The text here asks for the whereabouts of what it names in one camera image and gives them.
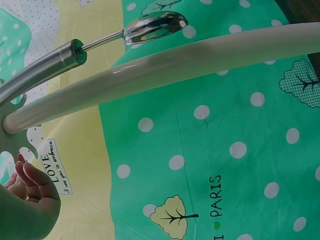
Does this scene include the steel spoon with thick handle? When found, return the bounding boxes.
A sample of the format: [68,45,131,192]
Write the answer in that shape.
[0,10,189,106]

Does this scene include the cream curved rod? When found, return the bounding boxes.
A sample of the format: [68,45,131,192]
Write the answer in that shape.
[1,21,320,136]

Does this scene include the person's left hand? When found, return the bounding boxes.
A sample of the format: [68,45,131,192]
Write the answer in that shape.
[0,153,62,240]

